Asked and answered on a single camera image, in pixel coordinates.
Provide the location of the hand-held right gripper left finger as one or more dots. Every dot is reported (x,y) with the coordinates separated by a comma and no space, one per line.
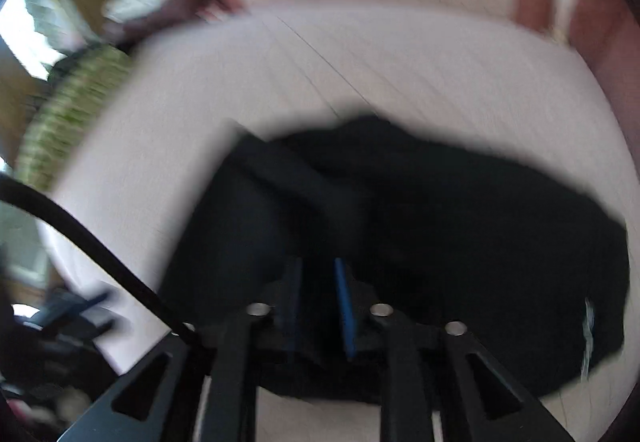
(294,302)

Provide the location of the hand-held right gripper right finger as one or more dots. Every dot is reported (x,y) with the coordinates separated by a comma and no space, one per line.
(345,307)

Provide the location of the green woven basket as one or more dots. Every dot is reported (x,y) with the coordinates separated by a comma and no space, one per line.
(75,107)

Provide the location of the reddish brown headboard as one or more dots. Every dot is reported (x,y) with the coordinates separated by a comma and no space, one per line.
(590,17)

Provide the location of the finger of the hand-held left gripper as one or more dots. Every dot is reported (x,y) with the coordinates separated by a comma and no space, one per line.
(82,304)

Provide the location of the black pants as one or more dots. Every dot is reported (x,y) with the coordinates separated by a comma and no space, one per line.
(450,232)

